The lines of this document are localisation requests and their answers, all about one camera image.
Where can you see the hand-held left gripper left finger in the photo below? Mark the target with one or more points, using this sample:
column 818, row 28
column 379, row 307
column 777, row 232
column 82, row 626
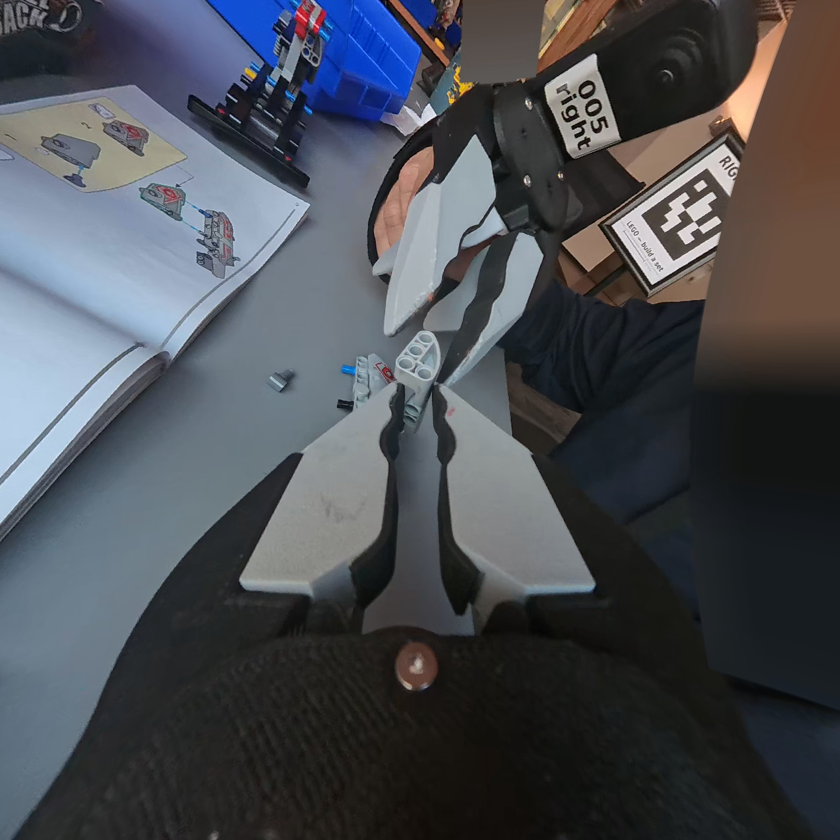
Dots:
column 308, row 518

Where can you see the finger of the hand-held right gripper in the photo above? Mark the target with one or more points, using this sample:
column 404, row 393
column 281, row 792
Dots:
column 439, row 223
column 518, row 289

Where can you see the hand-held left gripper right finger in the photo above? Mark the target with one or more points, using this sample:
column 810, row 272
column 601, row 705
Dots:
column 512, row 518

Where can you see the light grey lego beam piece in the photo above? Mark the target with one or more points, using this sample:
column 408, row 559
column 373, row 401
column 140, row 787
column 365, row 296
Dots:
column 417, row 361

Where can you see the grey lego assembly red sticker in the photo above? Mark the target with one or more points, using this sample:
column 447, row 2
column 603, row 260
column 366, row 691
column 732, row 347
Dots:
column 374, row 377

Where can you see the person's right forearm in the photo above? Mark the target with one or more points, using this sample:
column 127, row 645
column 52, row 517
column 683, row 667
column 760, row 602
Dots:
column 604, row 341

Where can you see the small dark grey lego piece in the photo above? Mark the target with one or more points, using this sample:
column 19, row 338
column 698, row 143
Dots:
column 281, row 380

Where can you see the lego model on black base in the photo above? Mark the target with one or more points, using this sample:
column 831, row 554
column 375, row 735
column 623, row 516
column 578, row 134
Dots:
column 275, row 105

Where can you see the open lego instruction booklet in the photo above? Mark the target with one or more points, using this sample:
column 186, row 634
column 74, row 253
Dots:
column 98, row 262

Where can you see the dark lego set box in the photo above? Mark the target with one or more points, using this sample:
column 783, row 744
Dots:
column 36, row 16

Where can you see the person's right hand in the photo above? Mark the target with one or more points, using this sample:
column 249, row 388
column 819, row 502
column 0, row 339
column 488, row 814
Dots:
column 403, row 203

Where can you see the white crumpled paper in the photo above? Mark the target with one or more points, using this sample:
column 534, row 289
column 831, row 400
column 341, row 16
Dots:
column 410, row 118

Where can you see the framed marker tag sign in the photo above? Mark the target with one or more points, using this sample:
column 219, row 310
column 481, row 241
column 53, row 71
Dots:
column 682, row 210

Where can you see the blue plastic storage bin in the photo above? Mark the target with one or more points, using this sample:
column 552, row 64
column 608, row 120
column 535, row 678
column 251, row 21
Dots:
column 367, row 52

